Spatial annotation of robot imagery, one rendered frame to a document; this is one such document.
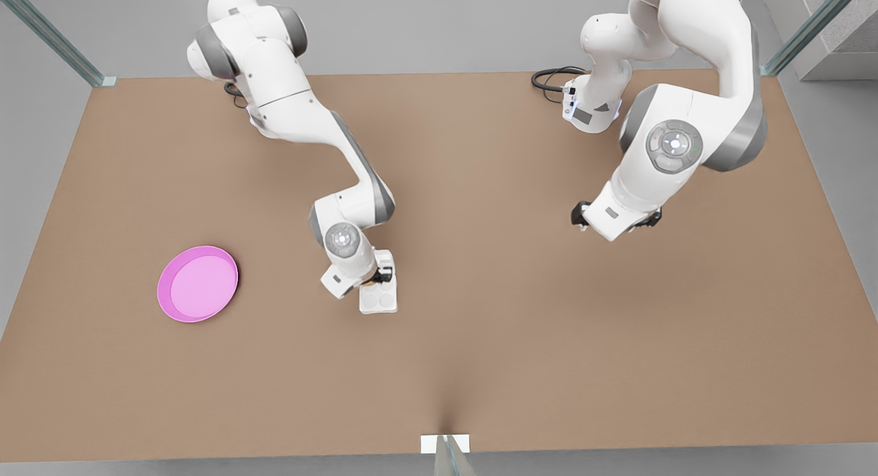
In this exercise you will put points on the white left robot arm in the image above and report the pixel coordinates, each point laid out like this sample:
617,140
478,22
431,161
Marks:
686,119

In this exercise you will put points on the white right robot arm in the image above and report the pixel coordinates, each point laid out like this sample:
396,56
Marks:
288,105

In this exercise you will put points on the white egg box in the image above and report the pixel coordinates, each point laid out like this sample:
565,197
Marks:
379,300

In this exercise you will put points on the pink round plate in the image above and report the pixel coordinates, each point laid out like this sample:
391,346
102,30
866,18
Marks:
197,284

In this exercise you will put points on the grey block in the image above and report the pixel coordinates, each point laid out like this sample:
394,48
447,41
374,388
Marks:
844,30

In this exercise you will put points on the silver frame post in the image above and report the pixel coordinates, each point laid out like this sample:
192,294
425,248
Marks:
447,455
813,27
48,33

